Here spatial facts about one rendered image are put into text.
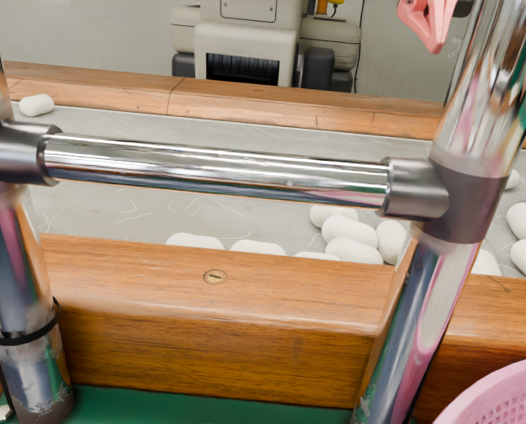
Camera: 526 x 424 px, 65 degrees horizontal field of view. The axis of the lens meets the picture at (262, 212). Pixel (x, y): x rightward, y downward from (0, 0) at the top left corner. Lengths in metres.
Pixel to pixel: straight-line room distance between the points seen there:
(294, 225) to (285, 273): 0.09
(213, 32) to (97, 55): 1.82
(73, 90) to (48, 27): 2.29
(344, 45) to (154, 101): 0.78
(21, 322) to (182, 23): 1.17
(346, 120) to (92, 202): 0.32
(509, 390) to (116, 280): 0.17
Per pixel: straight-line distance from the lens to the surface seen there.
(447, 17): 0.42
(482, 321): 0.22
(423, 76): 2.47
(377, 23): 2.40
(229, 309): 0.19
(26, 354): 0.19
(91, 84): 0.58
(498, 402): 0.19
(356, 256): 0.25
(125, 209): 0.32
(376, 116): 0.54
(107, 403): 0.23
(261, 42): 0.95
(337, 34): 1.23
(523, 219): 0.36
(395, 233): 0.28
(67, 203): 0.33
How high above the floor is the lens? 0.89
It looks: 29 degrees down
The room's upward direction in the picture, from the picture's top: 5 degrees clockwise
